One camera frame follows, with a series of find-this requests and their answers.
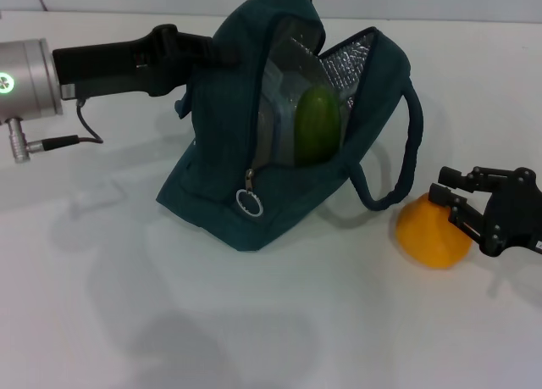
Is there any dark teal insulated lunch bag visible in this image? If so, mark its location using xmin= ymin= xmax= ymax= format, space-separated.
xmin=155 ymin=0 xmax=424 ymax=253

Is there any grey left arm cable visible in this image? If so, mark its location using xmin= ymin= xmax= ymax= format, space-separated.
xmin=27 ymin=99 xmax=104 ymax=150

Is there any clear blue-rimmed food container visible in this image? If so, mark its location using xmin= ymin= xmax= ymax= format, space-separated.
xmin=257 ymin=60 xmax=307 ymax=168

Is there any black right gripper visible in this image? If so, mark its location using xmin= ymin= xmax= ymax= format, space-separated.
xmin=428 ymin=165 xmax=542 ymax=258

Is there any green cucumber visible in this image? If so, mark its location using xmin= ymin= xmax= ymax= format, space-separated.
xmin=293 ymin=86 xmax=341 ymax=169

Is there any yellow pear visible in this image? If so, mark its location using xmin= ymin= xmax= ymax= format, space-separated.
xmin=395 ymin=193 xmax=473 ymax=270

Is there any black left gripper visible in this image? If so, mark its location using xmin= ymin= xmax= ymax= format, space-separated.
xmin=51 ymin=23 xmax=245 ymax=98

